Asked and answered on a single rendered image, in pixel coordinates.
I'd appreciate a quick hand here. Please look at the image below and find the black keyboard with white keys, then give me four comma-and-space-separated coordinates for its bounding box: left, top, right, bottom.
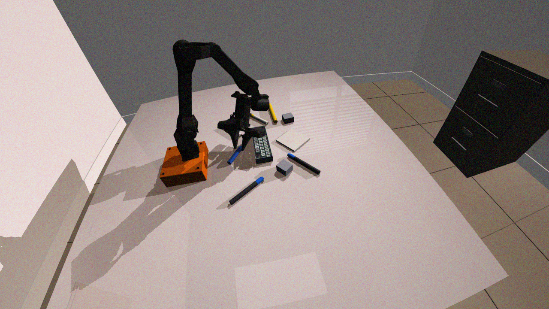
252, 125, 273, 164

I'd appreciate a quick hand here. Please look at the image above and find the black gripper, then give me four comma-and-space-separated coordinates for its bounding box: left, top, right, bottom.
217, 110, 265, 151

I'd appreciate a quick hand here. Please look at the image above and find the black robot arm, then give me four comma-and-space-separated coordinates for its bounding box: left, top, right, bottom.
172, 39, 269, 162

